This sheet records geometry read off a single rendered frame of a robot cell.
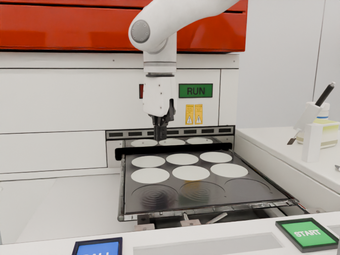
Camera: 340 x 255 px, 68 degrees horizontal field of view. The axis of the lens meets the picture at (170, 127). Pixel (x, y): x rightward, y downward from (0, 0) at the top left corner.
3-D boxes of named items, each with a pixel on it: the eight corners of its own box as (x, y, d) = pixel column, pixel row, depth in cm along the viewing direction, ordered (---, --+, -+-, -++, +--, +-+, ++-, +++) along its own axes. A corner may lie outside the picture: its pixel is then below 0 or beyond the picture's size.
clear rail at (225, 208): (117, 219, 48) (117, 213, 48) (296, 203, 54) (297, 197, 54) (117, 223, 47) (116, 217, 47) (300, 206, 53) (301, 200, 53)
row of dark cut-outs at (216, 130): (107, 138, 84) (106, 131, 83) (232, 133, 91) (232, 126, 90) (106, 138, 83) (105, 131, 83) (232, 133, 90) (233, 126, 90)
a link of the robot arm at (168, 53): (168, 61, 59) (180, 62, 67) (169, -1, 56) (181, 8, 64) (136, 61, 61) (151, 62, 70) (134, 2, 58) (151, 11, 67)
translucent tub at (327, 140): (294, 142, 72) (297, 119, 71) (312, 139, 75) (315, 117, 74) (319, 150, 66) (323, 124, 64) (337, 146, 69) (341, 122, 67)
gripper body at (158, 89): (137, 71, 67) (138, 113, 69) (159, 71, 59) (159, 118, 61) (160, 71, 71) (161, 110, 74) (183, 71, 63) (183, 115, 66)
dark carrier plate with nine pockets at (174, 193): (126, 156, 82) (125, 155, 82) (227, 151, 87) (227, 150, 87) (125, 215, 49) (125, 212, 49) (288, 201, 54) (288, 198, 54)
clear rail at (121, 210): (121, 157, 83) (121, 153, 82) (125, 157, 83) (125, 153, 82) (117, 223, 47) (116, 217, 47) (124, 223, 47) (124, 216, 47)
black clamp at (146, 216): (137, 224, 48) (136, 212, 47) (149, 223, 48) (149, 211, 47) (137, 237, 44) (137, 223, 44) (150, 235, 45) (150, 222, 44)
